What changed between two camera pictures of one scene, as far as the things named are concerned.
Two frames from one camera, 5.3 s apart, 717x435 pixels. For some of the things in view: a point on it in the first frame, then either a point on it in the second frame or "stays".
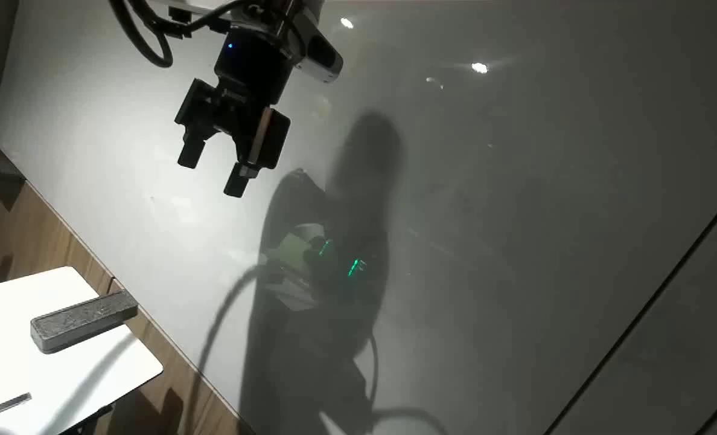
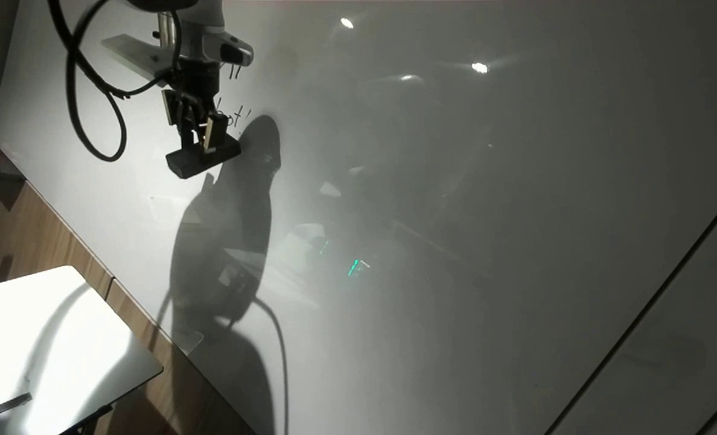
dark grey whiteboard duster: [65, 327] -> [197, 158]
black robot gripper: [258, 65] -> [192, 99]
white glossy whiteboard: [495, 219] stays
